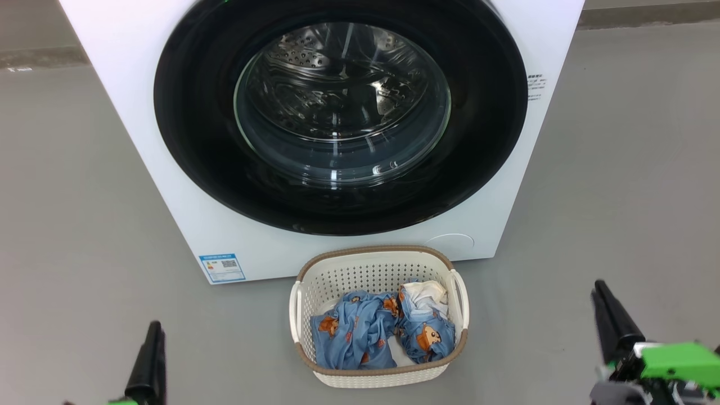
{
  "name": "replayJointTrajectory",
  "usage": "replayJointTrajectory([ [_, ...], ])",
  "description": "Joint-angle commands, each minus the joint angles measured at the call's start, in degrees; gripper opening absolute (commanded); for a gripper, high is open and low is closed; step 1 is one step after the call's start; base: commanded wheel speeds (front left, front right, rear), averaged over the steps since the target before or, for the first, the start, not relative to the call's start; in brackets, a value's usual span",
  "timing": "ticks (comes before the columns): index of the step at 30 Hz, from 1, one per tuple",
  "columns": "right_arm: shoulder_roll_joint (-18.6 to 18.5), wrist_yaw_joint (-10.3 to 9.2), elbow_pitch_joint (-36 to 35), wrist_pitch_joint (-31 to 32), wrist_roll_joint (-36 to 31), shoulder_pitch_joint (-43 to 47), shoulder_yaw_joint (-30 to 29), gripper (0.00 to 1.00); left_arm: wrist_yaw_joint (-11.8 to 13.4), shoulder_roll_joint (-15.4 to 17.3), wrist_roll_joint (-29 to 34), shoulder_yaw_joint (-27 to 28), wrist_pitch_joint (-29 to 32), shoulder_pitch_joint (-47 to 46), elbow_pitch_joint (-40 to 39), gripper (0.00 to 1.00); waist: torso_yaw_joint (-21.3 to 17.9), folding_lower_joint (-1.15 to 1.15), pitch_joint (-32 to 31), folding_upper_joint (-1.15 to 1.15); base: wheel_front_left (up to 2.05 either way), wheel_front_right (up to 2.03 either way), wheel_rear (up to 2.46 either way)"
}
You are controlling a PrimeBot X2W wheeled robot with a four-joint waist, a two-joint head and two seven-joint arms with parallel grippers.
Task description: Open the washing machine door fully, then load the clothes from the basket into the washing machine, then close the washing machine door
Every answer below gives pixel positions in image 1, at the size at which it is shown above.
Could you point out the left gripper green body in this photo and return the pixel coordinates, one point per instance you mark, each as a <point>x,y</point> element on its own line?
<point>122,401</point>

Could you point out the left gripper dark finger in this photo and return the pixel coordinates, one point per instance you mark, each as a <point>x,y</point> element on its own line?
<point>147,365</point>

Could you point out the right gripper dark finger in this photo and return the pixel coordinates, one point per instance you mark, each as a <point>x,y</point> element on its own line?
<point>619,323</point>
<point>604,337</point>

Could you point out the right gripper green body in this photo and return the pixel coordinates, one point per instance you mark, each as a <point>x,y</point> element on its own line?
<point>680,363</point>

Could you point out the blue bear print garment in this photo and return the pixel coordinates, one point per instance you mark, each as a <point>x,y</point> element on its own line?
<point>351,332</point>

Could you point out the black round glass washer door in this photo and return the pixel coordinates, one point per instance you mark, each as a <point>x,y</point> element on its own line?
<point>191,140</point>

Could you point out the white front-load washing machine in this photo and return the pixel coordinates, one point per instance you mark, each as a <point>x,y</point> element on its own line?
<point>169,214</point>

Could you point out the blue energy label sticker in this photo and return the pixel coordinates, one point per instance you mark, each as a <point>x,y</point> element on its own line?
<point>222,268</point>

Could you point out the round white filter cover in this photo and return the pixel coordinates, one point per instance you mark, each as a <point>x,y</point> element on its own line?
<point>453,244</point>

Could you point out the cream laundry basket brown rim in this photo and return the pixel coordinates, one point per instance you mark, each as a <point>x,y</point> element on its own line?
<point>360,270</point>

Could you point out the small text label sticker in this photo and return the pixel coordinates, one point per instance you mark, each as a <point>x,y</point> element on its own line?
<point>536,85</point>

